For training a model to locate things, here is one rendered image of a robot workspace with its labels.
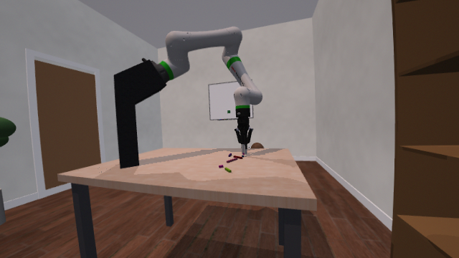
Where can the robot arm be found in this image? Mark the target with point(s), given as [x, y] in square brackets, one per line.
[178, 44]

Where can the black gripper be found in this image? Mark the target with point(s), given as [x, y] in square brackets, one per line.
[243, 138]

